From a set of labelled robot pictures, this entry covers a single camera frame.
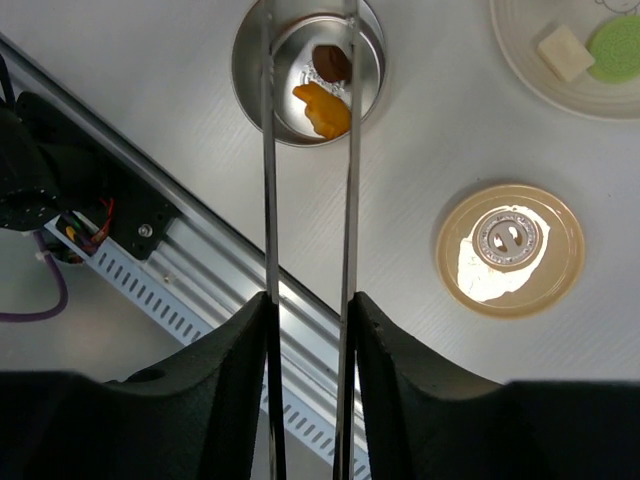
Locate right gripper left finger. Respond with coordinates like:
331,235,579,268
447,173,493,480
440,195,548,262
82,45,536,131
1,293,267,479

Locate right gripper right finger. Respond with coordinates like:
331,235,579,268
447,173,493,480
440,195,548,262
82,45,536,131
350,293,639,479

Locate metal serving tongs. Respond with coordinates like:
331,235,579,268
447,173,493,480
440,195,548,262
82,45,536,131
257,1,364,479

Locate orange fish-shaped food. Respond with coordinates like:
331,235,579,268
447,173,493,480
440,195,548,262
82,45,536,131
293,82,351,140

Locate brown chocolate piece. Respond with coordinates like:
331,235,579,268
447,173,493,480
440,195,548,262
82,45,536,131
312,44,352,83

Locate white cube food piece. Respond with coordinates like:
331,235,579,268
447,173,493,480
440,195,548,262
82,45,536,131
536,25,595,83

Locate steel lunch box bowl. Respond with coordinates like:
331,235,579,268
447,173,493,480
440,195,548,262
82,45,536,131
230,0,387,148

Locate green round food piece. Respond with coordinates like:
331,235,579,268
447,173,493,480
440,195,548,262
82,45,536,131
587,15,639,84

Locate beige round lid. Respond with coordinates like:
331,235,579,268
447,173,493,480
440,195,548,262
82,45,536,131
435,184,586,319

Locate cream round plate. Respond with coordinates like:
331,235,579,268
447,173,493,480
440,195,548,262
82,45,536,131
489,1,639,121

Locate slotted cable duct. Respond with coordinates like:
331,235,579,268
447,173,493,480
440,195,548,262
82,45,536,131
44,222,374,480

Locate aluminium mounting rail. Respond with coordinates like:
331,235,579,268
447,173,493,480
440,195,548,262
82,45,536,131
1,40,338,409

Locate left black base bracket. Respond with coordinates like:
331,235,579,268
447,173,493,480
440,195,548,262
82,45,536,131
78,163,180,261

